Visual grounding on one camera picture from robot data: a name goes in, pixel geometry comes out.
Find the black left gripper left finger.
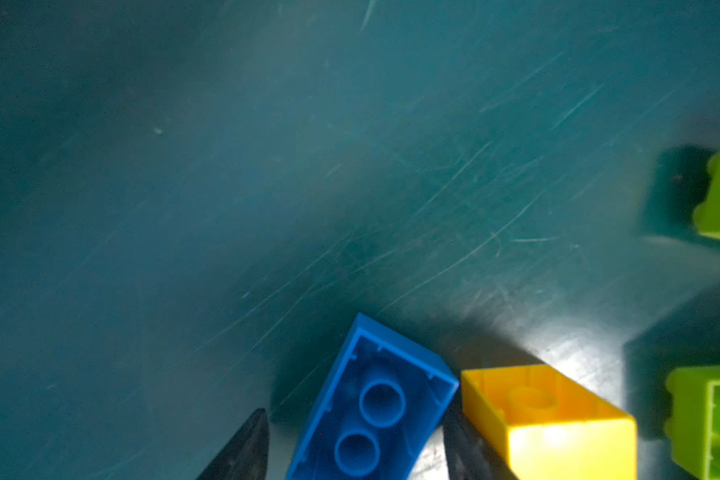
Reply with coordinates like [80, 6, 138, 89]
[197, 408, 270, 480]

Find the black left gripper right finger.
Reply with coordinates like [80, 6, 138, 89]
[442, 404, 518, 480]

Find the yellow lego rear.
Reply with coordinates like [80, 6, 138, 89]
[461, 364, 637, 479]

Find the green small lego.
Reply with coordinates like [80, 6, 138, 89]
[664, 366, 720, 479]

